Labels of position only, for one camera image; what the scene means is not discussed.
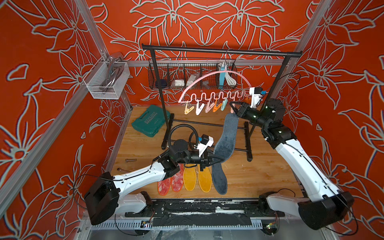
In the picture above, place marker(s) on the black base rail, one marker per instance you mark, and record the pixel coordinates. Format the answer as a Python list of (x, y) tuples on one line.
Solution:
[(206, 213)]

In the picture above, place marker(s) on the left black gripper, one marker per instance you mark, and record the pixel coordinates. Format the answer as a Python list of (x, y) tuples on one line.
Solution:
[(206, 161)]

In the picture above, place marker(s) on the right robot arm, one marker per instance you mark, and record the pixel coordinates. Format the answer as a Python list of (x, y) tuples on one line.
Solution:
[(325, 203)]

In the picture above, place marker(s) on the black wire basket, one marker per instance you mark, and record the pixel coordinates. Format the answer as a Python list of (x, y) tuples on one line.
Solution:
[(176, 73)]

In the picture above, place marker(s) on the steel bolt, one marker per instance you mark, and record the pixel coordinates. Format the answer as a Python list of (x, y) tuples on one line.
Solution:
[(130, 160)]

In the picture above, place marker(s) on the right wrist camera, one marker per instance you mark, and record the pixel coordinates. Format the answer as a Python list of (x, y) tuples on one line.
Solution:
[(256, 93)]

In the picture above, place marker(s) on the red patterned insole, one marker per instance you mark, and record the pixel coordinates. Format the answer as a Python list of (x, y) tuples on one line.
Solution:
[(164, 187)]

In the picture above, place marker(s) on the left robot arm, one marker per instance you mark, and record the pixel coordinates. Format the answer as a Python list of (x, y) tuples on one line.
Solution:
[(111, 195)]

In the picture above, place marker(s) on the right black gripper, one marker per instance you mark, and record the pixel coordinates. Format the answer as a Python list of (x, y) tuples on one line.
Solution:
[(244, 110)]

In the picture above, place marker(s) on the black garment rack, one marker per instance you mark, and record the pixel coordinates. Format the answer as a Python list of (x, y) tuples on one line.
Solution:
[(248, 133)]

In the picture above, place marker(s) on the blue box in basket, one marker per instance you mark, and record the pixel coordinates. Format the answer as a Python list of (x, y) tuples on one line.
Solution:
[(222, 67)]

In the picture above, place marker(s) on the green tool case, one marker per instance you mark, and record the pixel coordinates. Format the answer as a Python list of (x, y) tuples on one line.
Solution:
[(150, 122)]

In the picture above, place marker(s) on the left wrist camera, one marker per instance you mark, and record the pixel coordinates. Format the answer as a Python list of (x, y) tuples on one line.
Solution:
[(205, 142)]

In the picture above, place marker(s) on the dark grey insole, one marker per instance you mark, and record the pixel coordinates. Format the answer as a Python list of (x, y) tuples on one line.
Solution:
[(219, 179), (225, 146)]

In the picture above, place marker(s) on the yellow insole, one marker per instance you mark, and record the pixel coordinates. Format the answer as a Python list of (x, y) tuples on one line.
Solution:
[(190, 178), (205, 180)]

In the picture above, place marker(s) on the white mesh basket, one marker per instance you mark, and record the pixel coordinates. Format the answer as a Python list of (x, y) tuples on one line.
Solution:
[(108, 79)]

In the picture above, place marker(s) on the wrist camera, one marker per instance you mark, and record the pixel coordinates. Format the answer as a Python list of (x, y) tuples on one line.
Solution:
[(256, 93), (205, 142)]

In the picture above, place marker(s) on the pink clip hanger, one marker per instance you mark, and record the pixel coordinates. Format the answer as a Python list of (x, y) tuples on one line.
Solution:
[(219, 100)]

